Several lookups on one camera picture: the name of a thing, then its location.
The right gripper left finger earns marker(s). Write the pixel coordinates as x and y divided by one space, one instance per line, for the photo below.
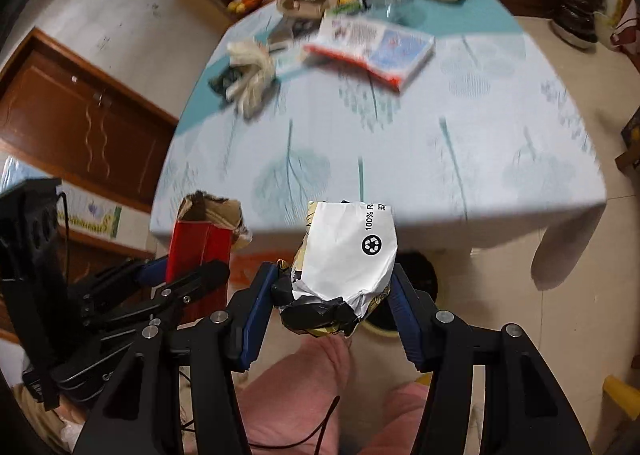
250 310

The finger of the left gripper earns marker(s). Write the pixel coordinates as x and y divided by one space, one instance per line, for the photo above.
150 270
191 288

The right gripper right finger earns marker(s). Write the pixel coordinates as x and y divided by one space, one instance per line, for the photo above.
412 307

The white snack wrapper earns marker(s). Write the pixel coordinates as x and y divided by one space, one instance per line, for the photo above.
342 270

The red paper bag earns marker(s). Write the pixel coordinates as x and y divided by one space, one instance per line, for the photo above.
207 228

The round trash bin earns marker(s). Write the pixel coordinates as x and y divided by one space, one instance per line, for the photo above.
411 269

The person's pink trouser legs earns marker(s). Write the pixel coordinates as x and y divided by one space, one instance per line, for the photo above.
292 407

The white knitted glove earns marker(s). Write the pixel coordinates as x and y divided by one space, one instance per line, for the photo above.
253 62

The red white plastic package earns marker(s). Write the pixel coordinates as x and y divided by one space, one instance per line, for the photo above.
390 53

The fruit bowl with oranges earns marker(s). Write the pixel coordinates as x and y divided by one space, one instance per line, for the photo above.
240 8

